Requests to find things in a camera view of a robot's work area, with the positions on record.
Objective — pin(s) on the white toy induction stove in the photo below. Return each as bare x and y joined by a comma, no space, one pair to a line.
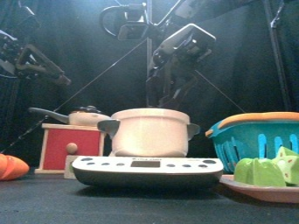
148,172

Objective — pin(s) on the small saucepan with lid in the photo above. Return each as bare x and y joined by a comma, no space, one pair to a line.
83,118

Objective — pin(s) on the teal basket orange rim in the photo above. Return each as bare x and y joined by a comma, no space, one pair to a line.
241,137

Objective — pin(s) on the red wooden drawer box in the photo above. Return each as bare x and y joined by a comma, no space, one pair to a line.
58,145

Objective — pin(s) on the green toy pepper half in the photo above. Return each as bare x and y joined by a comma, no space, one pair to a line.
260,172

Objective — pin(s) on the small beige wooden block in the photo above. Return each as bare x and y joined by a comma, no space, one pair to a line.
70,166

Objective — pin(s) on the orange toy carrot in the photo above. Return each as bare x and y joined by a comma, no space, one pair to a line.
11,168

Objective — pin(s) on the green toy star fruit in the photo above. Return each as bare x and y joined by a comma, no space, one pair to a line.
289,164

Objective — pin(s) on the pink plate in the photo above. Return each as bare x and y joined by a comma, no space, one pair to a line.
265,192

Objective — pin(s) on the vertical metal frame pole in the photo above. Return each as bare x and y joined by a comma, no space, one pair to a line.
149,67

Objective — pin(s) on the black frame-mounted camera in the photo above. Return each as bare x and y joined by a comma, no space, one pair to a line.
130,23

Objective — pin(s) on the slanted metal frame pole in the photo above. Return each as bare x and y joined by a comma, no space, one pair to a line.
278,58

